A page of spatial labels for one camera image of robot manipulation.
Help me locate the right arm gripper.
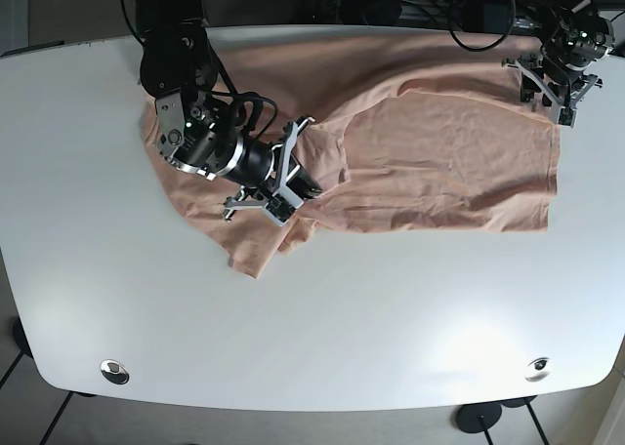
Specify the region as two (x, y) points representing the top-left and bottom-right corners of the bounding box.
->
(222, 116), (322, 222)

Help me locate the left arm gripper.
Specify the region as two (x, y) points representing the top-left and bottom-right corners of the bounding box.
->
(501, 49), (604, 113)

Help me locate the peach pink T-shirt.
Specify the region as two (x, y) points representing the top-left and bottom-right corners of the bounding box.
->
(141, 32), (560, 278)

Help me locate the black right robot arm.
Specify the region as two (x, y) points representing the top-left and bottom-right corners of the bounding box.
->
(124, 0), (321, 225)

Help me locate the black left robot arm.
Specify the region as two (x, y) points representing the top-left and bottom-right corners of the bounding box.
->
(447, 0), (624, 127)

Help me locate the left metal table grommet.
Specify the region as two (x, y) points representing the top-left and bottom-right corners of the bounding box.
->
(100, 359), (130, 385)

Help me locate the metal table grommet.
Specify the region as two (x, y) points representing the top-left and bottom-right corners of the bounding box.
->
(100, 359), (130, 385)
(524, 357), (553, 383)

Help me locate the right metal table grommet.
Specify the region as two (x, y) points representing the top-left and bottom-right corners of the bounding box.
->
(524, 357), (553, 383)

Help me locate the black round stand base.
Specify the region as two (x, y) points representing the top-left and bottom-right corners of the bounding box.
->
(454, 402), (502, 434)

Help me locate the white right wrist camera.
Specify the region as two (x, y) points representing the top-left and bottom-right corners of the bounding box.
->
(265, 196), (297, 226)

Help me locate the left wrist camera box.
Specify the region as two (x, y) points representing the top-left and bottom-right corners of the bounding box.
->
(549, 104), (577, 128)

